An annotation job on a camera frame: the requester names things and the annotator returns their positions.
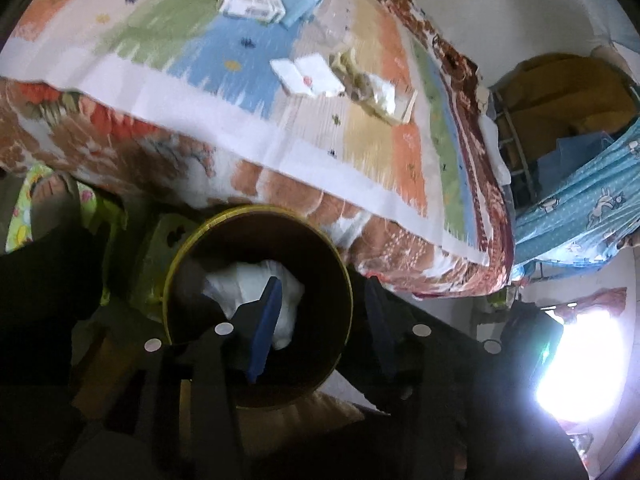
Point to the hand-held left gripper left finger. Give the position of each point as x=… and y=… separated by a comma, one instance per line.
x=265, y=325

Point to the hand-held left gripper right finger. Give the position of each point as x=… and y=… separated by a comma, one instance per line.
x=378, y=327

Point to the white tissue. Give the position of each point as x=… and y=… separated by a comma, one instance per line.
x=237, y=285

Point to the round yellow-rimmed brown bin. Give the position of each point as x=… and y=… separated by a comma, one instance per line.
x=315, y=270

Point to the clear wrapper pile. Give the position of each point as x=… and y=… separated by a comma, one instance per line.
x=385, y=101

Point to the pale green wrapper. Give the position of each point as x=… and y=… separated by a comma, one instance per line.
x=346, y=62

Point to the red curtain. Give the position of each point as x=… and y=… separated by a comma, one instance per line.
x=597, y=302

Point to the beige cloth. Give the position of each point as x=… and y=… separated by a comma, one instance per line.
x=300, y=412

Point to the green plastic stool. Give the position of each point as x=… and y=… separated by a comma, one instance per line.
x=160, y=240

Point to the blue printed curtain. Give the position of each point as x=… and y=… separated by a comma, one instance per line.
x=590, y=200

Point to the folded blue cloth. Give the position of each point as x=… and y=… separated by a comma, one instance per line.
x=570, y=156

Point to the metal rack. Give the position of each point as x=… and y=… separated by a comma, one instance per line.
x=515, y=146

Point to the person's black trouser leg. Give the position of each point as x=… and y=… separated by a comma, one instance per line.
x=45, y=300

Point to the yellow cloth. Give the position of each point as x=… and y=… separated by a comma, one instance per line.
x=560, y=90

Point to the person's foot in sandal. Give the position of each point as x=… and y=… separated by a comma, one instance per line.
x=50, y=200

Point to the person's foot in slipper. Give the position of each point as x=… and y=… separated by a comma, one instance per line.
x=20, y=215

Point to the colourful striped bed sheet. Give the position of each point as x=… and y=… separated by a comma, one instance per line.
x=150, y=35

